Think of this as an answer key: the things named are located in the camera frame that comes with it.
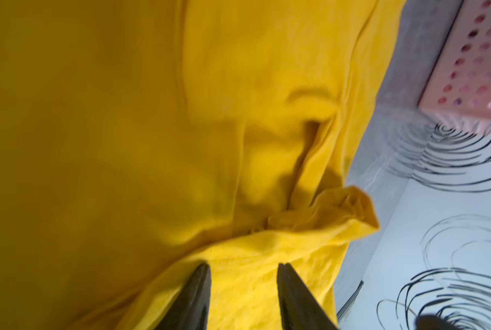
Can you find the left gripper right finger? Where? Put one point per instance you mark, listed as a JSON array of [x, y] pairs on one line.
[[299, 309]]

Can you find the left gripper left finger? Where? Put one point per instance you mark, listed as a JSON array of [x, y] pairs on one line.
[[190, 309]]

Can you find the yellow t-shirt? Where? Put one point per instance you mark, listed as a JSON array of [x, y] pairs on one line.
[[140, 139]]

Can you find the pink plastic basket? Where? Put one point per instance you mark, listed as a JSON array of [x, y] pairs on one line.
[[458, 92]]

